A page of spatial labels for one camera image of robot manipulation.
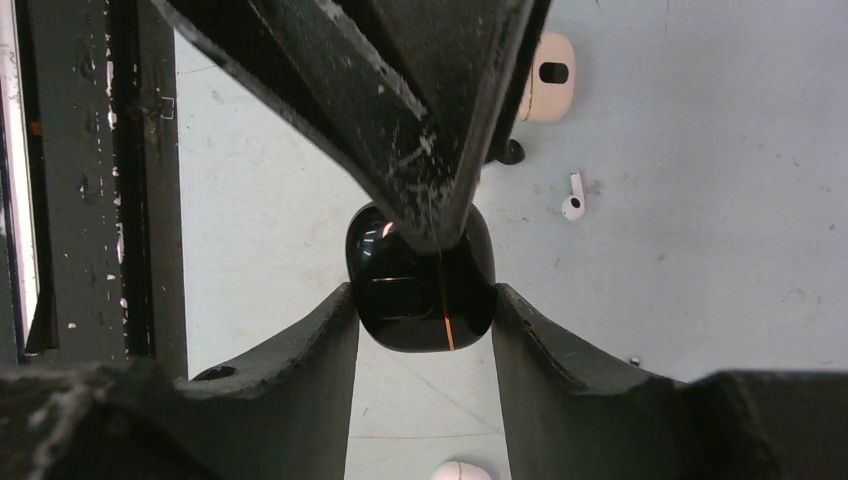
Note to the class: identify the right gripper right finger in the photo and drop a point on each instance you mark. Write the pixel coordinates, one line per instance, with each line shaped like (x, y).
(572, 411)

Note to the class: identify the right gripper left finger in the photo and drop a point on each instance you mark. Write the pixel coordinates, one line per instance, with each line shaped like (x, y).
(281, 410)

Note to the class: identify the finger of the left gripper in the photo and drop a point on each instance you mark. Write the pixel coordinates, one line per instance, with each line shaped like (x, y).
(529, 27)
(404, 95)

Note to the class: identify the beige earbud charging case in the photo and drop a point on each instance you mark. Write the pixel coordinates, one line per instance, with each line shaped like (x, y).
(549, 89)

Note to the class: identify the black earbud charging case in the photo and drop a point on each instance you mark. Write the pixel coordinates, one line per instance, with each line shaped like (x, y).
(414, 303)

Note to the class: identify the black earbud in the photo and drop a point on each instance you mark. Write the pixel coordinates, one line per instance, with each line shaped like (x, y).
(512, 154)

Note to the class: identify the white earbud charging case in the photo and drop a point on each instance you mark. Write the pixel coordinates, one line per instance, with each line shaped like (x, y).
(458, 470)

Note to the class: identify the white earbud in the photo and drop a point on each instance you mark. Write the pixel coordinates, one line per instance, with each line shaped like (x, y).
(573, 207)

